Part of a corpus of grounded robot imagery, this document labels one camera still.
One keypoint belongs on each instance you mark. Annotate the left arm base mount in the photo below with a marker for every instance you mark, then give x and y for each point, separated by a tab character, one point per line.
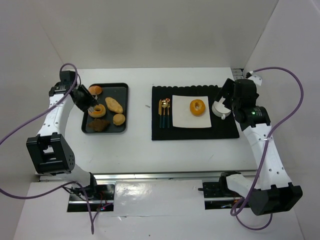
102	199

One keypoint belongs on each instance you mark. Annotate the small round bread bun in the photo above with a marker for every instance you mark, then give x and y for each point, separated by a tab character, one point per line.
118	119

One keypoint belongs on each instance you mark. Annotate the white square plate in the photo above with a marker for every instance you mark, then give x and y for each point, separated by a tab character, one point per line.
182	117

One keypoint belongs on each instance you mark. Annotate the gold spoon green handle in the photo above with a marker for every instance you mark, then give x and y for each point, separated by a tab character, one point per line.
164	105

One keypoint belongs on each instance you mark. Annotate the gold fork green handle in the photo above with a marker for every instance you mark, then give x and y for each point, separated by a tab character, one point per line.
168	100

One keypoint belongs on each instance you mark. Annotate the round sesame bun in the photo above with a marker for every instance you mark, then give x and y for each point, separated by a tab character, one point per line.
95	90

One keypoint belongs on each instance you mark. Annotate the brown leaf-shaped bread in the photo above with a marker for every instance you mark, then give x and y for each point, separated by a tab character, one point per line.
98	125

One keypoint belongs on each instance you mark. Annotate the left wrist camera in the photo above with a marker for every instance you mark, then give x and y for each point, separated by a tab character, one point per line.
67	77

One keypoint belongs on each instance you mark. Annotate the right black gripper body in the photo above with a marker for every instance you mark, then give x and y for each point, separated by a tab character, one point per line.
225	90

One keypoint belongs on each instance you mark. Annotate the gold knife green handle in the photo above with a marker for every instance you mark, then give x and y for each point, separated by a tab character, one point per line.
160	113

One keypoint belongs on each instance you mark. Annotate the aluminium table edge rail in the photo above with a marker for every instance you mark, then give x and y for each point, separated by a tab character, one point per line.
203	175

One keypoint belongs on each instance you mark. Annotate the white cup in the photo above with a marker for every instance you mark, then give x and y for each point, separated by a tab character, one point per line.
219	109

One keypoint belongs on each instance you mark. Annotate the metal tongs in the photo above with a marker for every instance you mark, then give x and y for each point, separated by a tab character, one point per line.
93	103

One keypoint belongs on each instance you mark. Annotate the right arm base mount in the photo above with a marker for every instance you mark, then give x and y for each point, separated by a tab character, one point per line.
217	195

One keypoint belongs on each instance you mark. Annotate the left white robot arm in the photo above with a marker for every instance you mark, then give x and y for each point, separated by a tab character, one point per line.
49	151

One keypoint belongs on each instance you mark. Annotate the oblong bread roll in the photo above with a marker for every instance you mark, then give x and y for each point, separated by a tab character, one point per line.
113	105

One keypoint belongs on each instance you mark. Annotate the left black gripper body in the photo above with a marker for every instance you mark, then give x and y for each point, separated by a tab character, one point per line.
85	99

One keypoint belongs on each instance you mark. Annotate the glazed donut bread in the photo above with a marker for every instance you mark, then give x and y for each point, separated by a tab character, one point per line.
197	107

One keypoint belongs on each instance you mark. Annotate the black placemat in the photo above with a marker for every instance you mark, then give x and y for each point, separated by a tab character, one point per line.
219	130

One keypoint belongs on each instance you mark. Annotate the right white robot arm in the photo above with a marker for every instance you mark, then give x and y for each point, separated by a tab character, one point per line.
272	190

